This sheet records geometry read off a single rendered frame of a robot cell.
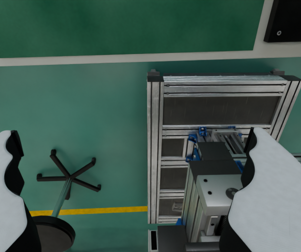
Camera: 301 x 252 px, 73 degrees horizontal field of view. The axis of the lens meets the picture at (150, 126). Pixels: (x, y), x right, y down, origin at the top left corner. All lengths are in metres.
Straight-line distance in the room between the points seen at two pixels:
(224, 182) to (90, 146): 1.26
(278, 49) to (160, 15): 0.30
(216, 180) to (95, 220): 1.92
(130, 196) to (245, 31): 1.70
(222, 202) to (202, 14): 0.41
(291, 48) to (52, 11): 0.56
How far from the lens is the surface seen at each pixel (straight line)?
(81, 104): 1.45
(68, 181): 1.78
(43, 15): 0.55
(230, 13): 0.54
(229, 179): 0.53
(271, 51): 0.61
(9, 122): 1.73
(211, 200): 0.48
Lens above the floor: 1.26
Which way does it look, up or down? 58 degrees down
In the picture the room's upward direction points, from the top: 176 degrees clockwise
